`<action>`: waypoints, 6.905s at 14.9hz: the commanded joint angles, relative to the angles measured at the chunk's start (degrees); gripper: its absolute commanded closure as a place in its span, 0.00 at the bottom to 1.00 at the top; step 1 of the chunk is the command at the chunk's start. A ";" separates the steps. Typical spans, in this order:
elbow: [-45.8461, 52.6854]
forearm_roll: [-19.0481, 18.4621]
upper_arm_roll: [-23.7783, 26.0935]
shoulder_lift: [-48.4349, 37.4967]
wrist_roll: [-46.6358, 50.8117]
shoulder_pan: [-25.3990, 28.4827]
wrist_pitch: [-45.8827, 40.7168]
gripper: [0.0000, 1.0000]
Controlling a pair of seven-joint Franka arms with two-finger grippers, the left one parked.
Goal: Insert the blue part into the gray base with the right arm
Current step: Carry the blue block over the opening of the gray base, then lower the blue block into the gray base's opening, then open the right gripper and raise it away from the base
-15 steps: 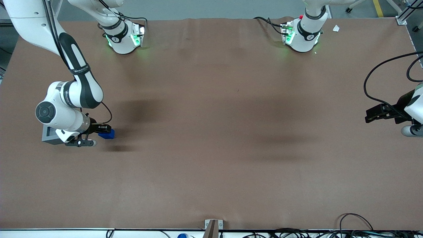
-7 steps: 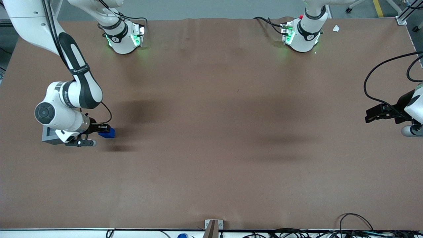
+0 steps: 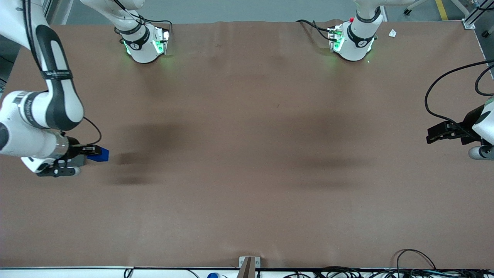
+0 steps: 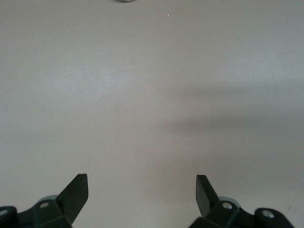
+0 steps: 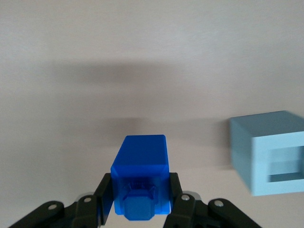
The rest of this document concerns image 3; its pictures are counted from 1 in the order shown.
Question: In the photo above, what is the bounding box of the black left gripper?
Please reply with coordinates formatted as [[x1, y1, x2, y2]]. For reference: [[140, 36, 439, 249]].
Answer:
[[426, 105, 485, 146]]

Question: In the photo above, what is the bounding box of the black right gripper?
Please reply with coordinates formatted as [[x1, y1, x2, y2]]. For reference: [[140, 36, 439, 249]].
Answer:
[[66, 136, 102, 167]]

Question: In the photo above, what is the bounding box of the blue plastic part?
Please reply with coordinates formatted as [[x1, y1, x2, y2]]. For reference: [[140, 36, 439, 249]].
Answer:
[[87, 146, 110, 162]]

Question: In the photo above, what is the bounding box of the white chair leg with caster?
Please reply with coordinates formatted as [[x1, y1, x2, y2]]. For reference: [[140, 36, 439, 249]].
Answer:
[[403, 0, 430, 16]]

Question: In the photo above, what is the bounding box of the brown table cover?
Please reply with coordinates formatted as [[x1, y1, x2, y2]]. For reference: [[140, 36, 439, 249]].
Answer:
[[0, 19, 494, 270]]

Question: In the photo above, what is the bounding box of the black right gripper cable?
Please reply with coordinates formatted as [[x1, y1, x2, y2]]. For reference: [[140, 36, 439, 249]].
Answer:
[[83, 117, 102, 146]]

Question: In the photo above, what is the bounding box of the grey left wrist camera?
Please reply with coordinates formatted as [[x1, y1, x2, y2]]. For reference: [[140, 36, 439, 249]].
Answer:
[[468, 145, 494, 160]]

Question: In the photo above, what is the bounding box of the long black looping cable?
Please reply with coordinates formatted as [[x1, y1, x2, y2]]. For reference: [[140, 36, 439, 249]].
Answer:
[[425, 60, 494, 134]]

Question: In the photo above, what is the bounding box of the short black curved cable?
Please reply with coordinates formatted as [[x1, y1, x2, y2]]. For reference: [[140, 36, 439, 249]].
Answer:
[[475, 64, 494, 97]]

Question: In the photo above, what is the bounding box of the black cable loop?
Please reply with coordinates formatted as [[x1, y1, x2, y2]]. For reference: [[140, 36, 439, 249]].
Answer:
[[395, 249, 437, 271]]

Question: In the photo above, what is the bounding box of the black right arm base cable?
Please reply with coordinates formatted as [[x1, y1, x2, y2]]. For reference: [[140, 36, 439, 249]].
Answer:
[[113, 0, 173, 37]]

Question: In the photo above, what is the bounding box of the black arm base cable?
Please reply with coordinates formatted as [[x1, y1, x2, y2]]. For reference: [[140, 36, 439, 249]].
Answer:
[[296, 19, 334, 41], [113, 0, 173, 37]]

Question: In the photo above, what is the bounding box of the black left arm base cable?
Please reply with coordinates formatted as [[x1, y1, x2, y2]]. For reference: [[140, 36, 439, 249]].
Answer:
[[296, 19, 334, 41]]

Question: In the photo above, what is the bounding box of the tangled black cable bundle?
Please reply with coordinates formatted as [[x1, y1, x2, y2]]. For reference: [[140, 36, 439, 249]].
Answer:
[[284, 266, 494, 278]]

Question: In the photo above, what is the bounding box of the small metal bracket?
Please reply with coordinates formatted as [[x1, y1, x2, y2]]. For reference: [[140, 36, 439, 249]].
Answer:
[[239, 256, 261, 269]]

